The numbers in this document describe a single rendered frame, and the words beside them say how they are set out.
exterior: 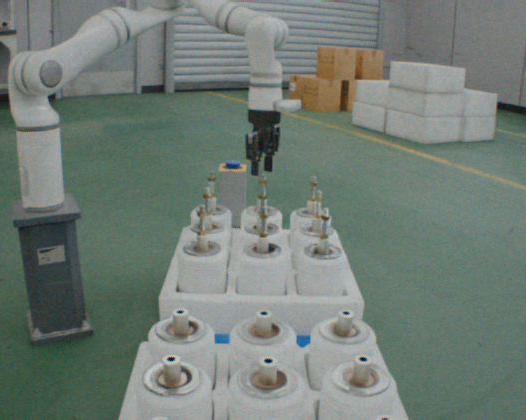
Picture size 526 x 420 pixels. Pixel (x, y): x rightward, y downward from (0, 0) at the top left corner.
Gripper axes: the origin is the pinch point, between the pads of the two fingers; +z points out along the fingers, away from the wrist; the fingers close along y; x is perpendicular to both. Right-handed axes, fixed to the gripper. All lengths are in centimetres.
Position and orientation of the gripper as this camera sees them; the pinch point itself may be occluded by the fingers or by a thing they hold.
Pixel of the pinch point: (262, 169)
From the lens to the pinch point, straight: 122.7
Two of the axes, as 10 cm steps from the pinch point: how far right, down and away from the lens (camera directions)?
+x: 9.1, 1.7, -3.9
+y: -4.2, 2.7, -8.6
